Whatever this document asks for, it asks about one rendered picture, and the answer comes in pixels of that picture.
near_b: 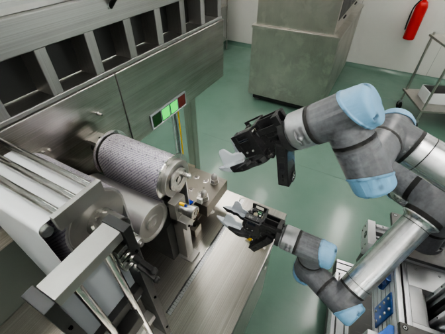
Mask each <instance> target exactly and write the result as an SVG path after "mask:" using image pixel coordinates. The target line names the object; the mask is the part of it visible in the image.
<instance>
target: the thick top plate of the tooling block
mask: <svg viewBox="0 0 445 334"><path fill-rule="evenodd" d="M188 168H189V171H188V174H191V175H192V178H191V179H188V178H187V189H188V195H189V199H190V200H191V201H195V204H196V206H198V207H199V213H200V214H202V215H204V216H206V217H208V216H209V214H210V213H211V212H212V210H213V209H214V207H215V206H216V204H217V203H218V202H219V200H220V199H221V197H222V196H223V195H224V193H225V192H226V191H227V180H225V179H223V178H220V177H218V180H219V183H218V184H217V185H215V186H214V185H211V184H210V180H211V175H212V174H210V173H208V172H205V171H202V170H200V169H197V168H194V167H192V166H190V165H188ZM201 190H206V191H207V193H208V197H209V200H208V201H207V202H203V203H202V205H201V204H200V203H197V197H200V193H201Z"/></svg>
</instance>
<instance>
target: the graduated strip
mask: <svg viewBox="0 0 445 334"><path fill-rule="evenodd" d="M244 200H245V199H243V198H240V199H239V200H238V201H239V202H240V203H241V205H242V204H243V202H244ZM226 228H227V227H225V226H224V225H222V227H221V228H220V229H219V231H218V233H217V234H216V235H215V238H214V239H213V240H212V242H211V244H210V245H209V246H208V248H207V250H206V251H205V252H204V254H203V256H202V257H201V258H200V260H199V262H198V263H197V265H196V266H195V268H194V269H193V271H192V272H191V274H190V275H189V277H188V278H187V280H186V281H185V283H184V284H183V286H182V287H181V289H180V291H179V292H178V293H177V295H176V297H175V298H174V299H173V301H172V303H171V304H170V306H169V307H168V309H167V310H166V312H165V313H167V314H168V315H170V316H171V315H172V313H173V312H174V310H175V308H176V307H177V305H178V304H179V302H180V301H181V299H182V297H183V296H184V294H185V293H186V291H187V290H188V288H189V287H190V285H191V283H192V282H193V280H194V279H195V277H196V275H197V274H198V273H199V271H200V269H201V268H202V266H203V265H204V263H205V261H206V260H207V259H208V257H209V255H210V254H211V252H212V251H213V249H214V247H215V246H216V244H217V243H218V241H219V239H220V238H221V237H222V235H223V233H224V232H225V230H226Z"/></svg>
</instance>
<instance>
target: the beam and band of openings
mask: <svg viewBox="0 0 445 334"><path fill-rule="evenodd" d="M109 1H110V0H71V1H66V2H63V3H58V4H55V5H49V6H46V7H41V8H37V9H33V10H29V11H24V12H20V13H15V14H12V15H7V16H4V17H0V129H2V128H3V127H6V126H7V125H10V124H11V123H14V122H15V121H18V120H19V119H22V118H23V117H26V116H27V115H30V114H31V113H34V112H35V111H38V110H39V109H41V108H43V107H45V106H47V105H49V104H51V103H53V102H55V101H57V100H59V99H61V98H63V97H65V96H67V95H69V94H71V93H73V92H75V91H77V90H79V89H81V88H83V87H85V86H87V85H89V84H92V83H93V82H96V81H97V80H100V79H101V78H104V77H105V76H108V75H109V74H112V73H114V72H116V71H118V70H120V69H122V68H124V67H126V66H128V65H130V64H132V63H134V62H136V61H138V60H140V59H142V58H144V57H146V56H148V55H150V54H152V53H154V52H156V51H158V50H160V49H162V48H164V47H166V46H168V45H170V44H172V43H174V42H176V41H178V40H180V39H182V38H184V37H186V36H188V35H190V34H192V33H194V32H196V31H198V30H200V29H202V28H204V27H206V26H208V25H210V24H212V23H214V22H216V21H218V20H220V19H222V16H221V0H117V2H116V3H115V5H114V7H113V8H112V9H109V10H108V7H109Z"/></svg>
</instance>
